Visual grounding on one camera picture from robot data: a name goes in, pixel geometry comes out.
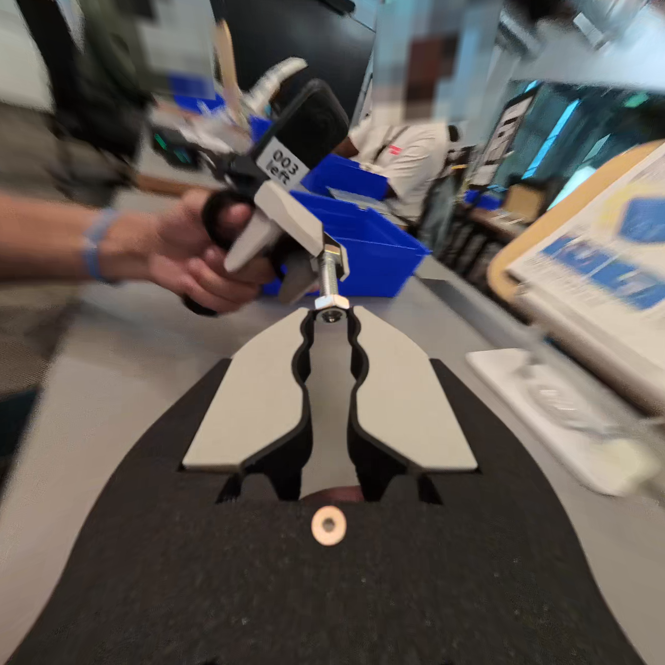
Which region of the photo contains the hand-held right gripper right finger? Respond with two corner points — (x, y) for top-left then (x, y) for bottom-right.
(335, 308), (479, 491)

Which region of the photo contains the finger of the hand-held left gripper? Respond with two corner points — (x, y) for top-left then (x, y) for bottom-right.
(256, 180), (351, 281)
(277, 254), (319, 304)

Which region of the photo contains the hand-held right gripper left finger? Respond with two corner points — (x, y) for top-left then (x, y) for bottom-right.
(182, 308), (331, 491)

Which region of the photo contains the silver bolt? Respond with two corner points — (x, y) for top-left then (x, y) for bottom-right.
(318, 245), (342, 300)

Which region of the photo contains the silver hex nut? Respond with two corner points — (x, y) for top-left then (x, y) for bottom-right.
(313, 294), (352, 324)

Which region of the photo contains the blue plastic bin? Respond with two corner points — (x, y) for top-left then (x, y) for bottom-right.
(170, 72), (226, 114)
(260, 192), (433, 301)
(301, 153), (391, 201)

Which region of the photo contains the grey desk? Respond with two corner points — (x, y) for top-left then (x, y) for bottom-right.
(0, 187), (665, 665)

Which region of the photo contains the person's left hand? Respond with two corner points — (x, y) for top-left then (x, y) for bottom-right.
(149, 188), (275, 314)

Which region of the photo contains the black digital timer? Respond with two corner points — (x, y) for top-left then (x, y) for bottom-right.
(150, 124), (204, 173)

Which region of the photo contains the blue wristband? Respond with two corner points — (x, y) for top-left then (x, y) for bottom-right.
(81, 206), (118, 284)

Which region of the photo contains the printed instruction sheet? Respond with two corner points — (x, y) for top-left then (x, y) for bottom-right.
(508, 154), (665, 314)

